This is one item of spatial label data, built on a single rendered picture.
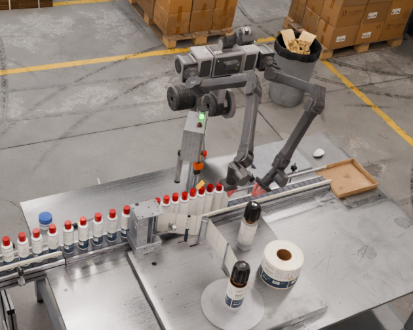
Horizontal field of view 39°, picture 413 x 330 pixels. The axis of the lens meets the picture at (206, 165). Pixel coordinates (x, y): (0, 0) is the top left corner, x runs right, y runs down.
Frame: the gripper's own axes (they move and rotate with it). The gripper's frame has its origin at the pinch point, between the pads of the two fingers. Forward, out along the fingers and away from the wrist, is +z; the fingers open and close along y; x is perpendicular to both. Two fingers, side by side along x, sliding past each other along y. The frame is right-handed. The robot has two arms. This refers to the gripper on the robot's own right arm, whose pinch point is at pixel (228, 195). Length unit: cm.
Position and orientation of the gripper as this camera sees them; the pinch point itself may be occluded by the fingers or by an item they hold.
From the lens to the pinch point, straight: 296.0
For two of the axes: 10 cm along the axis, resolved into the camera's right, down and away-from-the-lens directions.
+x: -4.7, -6.0, 6.5
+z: -1.2, 7.7, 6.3
